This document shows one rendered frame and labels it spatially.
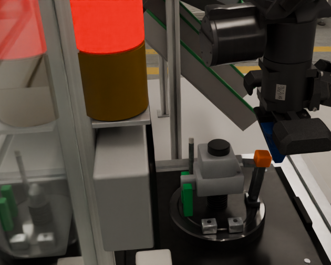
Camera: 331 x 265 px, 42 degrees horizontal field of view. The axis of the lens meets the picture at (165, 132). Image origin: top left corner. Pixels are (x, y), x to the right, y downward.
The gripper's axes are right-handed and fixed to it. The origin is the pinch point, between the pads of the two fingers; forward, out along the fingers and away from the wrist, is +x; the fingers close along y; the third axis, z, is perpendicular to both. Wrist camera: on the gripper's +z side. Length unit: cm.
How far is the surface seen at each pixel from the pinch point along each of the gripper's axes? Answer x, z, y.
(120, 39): -23.0, -18.5, -21.4
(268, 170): 12.4, 2.0, 9.8
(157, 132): 23, -16, 43
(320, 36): 114, 153, 343
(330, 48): 113, 149, 311
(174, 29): -10.0, -12.0, 19.5
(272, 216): 12.3, -0.5, -1.3
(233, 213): 10.1, -6.5, -2.2
